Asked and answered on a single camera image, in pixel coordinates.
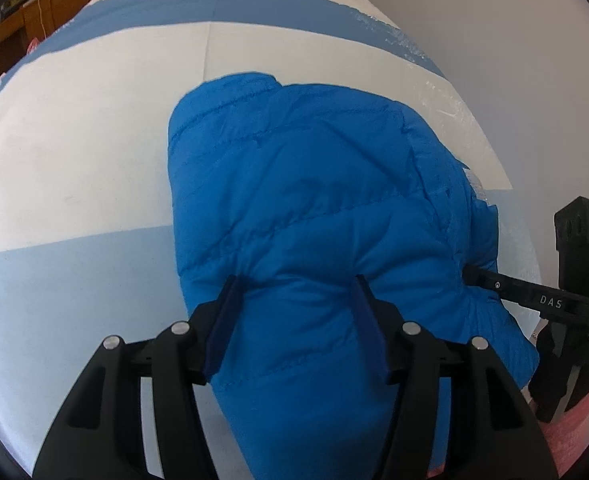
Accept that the wooden cabinet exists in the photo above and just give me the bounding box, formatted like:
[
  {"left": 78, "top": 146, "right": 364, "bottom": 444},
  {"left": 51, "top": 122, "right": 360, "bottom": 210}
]
[{"left": 0, "top": 0, "right": 75, "bottom": 96}]

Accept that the person's right forearm pink sleeve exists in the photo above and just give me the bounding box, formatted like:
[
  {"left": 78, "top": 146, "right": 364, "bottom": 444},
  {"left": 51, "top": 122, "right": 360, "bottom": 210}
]
[{"left": 427, "top": 391, "right": 589, "bottom": 480}]

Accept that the blue and white bedsheet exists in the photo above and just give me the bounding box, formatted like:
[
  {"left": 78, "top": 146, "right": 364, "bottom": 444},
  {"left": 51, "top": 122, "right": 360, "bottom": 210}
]
[{"left": 0, "top": 0, "right": 542, "bottom": 480}]

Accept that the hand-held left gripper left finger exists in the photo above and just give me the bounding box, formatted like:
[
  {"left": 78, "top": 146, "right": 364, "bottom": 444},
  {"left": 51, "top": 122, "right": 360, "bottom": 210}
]
[{"left": 32, "top": 276, "right": 245, "bottom": 480}]

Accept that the blue puffer jacket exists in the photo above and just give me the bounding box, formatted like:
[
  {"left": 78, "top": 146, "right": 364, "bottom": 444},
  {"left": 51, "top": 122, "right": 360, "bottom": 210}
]
[{"left": 167, "top": 72, "right": 540, "bottom": 480}]

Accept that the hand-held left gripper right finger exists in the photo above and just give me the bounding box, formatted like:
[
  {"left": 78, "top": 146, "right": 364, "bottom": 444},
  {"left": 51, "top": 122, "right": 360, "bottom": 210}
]
[{"left": 355, "top": 275, "right": 560, "bottom": 480}]

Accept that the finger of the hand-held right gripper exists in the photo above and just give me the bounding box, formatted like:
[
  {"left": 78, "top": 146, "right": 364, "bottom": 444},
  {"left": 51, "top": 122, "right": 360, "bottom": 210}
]
[{"left": 461, "top": 266, "right": 523, "bottom": 306}]

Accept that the person's right hand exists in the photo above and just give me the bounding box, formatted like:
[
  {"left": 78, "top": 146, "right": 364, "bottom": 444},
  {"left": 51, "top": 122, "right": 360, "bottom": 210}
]
[{"left": 527, "top": 332, "right": 589, "bottom": 413}]

